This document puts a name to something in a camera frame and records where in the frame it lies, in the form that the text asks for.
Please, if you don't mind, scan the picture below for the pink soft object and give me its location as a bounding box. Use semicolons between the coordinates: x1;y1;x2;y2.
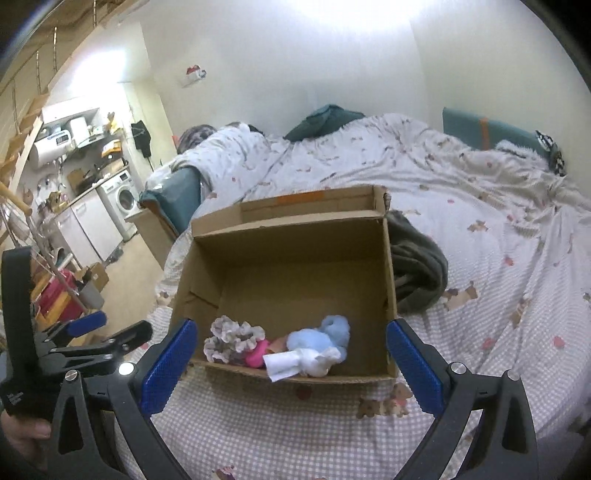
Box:
245;339;270;369

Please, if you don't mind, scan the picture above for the light blue fluffy sock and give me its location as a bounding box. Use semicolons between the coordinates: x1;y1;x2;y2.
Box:
286;315;351;363

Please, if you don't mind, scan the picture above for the white sock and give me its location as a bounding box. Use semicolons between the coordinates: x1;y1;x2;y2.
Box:
263;347;342;382

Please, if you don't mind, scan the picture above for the brown cardboard box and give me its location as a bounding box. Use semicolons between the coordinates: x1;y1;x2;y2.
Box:
170;185;397;384

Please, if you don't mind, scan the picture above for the left hand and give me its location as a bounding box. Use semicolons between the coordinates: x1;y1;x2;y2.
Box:
1;411;52;470

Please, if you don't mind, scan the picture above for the pink storage crate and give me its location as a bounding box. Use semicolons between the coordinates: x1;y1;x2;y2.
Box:
31;272;83;330

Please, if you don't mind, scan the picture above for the flat cardboard box on floor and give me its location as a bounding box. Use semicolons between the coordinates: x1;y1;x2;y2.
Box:
74;262;109;292

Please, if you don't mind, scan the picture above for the dark grey blanket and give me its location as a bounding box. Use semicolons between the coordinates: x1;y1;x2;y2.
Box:
386;210;449;316

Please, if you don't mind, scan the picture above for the white washing machine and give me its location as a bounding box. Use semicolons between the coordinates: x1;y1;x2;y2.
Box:
97;168;140;242

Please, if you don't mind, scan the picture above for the teal pillow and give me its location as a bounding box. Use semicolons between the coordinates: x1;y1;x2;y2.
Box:
139;168;201;236

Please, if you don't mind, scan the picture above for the white water heater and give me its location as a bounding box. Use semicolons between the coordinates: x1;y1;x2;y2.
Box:
29;130;73;170

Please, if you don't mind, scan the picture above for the black hanging garment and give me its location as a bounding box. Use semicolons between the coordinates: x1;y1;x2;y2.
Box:
130;120;151;159

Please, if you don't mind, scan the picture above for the teal headboard cushion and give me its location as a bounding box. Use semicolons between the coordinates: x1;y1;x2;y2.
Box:
442;107;558;159

